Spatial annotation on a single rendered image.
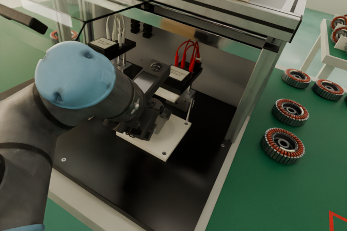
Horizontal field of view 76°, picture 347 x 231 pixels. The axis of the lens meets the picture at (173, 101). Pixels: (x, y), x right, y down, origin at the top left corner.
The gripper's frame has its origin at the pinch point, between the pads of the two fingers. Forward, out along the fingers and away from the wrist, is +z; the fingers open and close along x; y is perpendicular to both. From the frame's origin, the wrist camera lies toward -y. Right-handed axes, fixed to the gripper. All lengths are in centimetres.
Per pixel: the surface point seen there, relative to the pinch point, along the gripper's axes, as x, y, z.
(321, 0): 87, -430, 476
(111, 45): -21.7, -11.7, -0.7
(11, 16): -23.2, -3.1, -26.8
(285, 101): 30.7, -23.3, 29.4
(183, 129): 5.9, 1.4, 6.8
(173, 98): 2.2, -4.4, -1.4
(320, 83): 43, -41, 46
